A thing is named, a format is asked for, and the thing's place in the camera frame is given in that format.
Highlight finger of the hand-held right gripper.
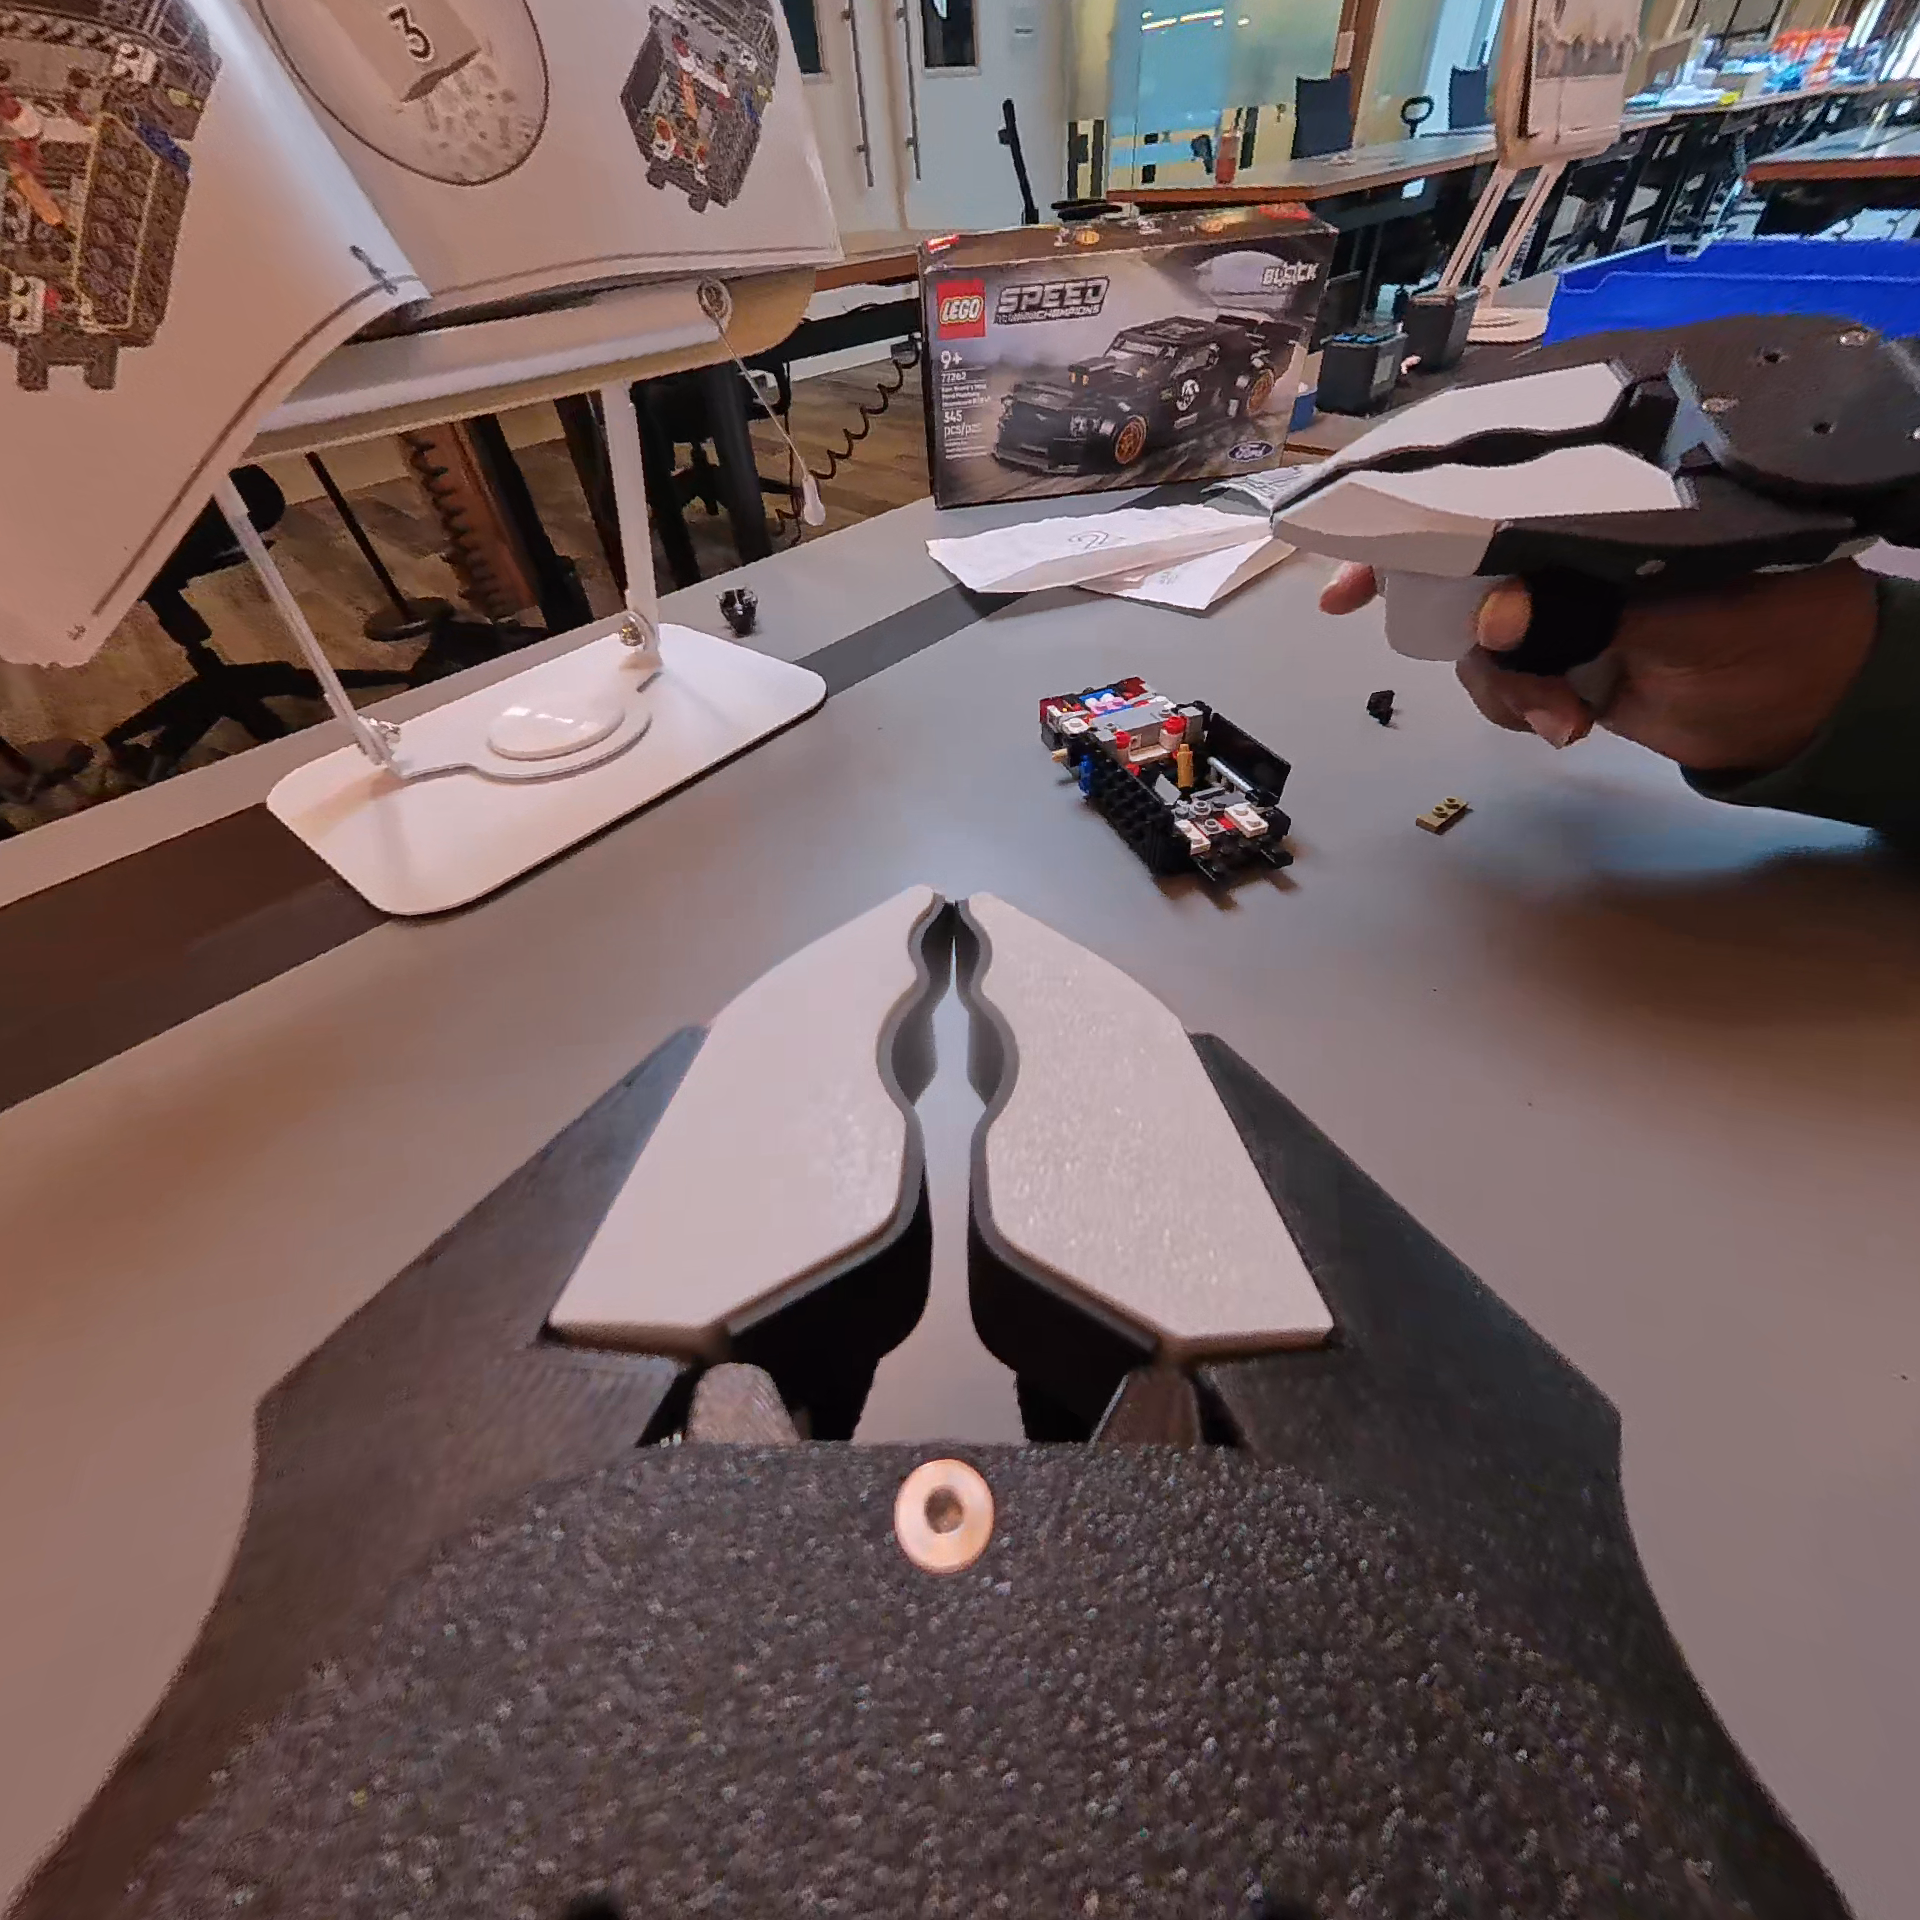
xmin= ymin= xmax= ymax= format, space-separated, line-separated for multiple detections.
xmin=1297 ymin=359 xmax=1638 ymax=506
xmin=1274 ymin=439 xmax=1697 ymax=668

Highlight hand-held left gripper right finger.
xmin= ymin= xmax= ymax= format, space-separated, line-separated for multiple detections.
xmin=961 ymin=892 xmax=1338 ymax=1435

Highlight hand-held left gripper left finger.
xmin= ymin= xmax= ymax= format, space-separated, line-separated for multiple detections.
xmin=553 ymin=887 xmax=956 ymax=1435

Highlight white paper bags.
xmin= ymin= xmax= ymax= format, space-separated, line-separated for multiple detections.
xmin=926 ymin=496 xmax=1299 ymax=617

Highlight partly built lego car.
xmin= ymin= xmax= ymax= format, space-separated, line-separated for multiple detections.
xmin=1039 ymin=679 xmax=1301 ymax=890

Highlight instruction booklet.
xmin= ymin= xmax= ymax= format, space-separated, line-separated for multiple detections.
xmin=2 ymin=2 xmax=848 ymax=673

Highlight person's right forearm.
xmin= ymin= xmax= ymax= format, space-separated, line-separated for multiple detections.
xmin=1697 ymin=556 xmax=1920 ymax=847

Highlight lego set box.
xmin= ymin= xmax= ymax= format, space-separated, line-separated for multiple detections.
xmin=919 ymin=204 xmax=1343 ymax=512

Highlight person's right hand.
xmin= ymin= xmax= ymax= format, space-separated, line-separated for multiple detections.
xmin=1322 ymin=560 xmax=1887 ymax=782

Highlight blue bin with white label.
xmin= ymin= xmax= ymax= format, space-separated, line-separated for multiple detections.
xmin=1546 ymin=235 xmax=1920 ymax=347

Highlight long wooden table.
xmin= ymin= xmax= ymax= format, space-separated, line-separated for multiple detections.
xmin=1052 ymin=128 xmax=1503 ymax=228

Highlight poster on wooden easel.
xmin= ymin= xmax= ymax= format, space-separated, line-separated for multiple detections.
xmin=1441 ymin=2 xmax=1647 ymax=302

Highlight white book stand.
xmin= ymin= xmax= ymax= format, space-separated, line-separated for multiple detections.
xmin=205 ymin=272 xmax=830 ymax=920

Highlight black coiled cable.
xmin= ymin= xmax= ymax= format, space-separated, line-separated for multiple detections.
xmin=787 ymin=286 xmax=933 ymax=482

